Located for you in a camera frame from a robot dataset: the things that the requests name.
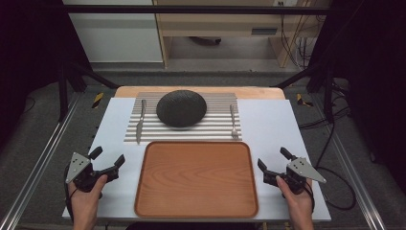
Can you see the light wooden table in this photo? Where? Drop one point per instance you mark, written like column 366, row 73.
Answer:
column 258, row 92

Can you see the aluminium floor rail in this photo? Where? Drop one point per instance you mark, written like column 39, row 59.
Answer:
column 38, row 166
column 351, row 172

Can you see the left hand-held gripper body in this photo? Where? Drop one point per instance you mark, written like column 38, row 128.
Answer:
column 78, row 166

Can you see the black metal stand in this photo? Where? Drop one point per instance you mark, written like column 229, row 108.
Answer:
column 328, row 96
column 63, row 92

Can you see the yellow black tape strip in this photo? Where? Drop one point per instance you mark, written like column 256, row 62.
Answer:
column 97, row 100
column 300, row 99

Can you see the brown wooden tray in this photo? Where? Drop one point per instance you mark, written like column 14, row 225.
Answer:
column 196, row 182

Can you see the grey striped placemat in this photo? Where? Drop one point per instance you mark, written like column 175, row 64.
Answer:
column 217, row 127

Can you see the person's right hand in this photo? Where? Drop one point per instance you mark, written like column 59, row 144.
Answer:
column 298, row 202

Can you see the white cabinet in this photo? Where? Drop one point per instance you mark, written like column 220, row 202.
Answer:
column 115, row 38

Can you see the person's dark clothing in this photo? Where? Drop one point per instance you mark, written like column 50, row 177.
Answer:
column 191, row 226

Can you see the light wooden desk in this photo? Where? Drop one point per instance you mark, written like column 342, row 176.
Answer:
column 217, row 25

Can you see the person's left hand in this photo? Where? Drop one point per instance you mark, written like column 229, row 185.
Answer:
column 86, row 201

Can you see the white board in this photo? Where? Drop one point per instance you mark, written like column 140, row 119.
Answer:
column 271, row 127

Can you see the black horizontal bar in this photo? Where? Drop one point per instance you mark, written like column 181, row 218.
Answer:
column 191, row 9

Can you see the black curtain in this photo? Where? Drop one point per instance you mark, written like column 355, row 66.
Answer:
column 376, row 64
column 28, row 48

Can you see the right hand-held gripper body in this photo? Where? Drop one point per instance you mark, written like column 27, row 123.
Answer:
column 303, row 171

